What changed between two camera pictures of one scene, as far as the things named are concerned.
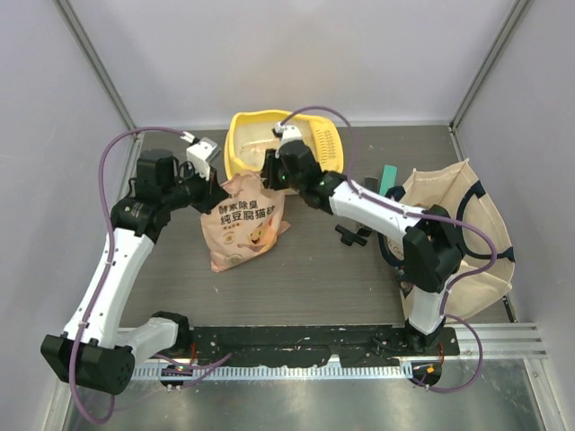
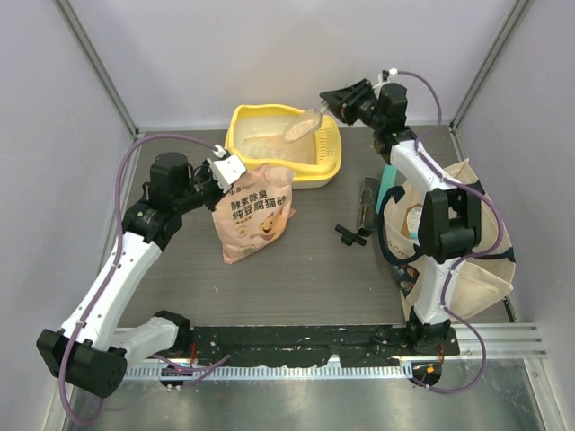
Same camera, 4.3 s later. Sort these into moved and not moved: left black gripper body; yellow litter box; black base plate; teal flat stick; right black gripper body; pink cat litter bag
Moved: right black gripper body; pink cat litter bag
Not moved: left black gripper body; black base plate; yellow litter box; teal flat stick
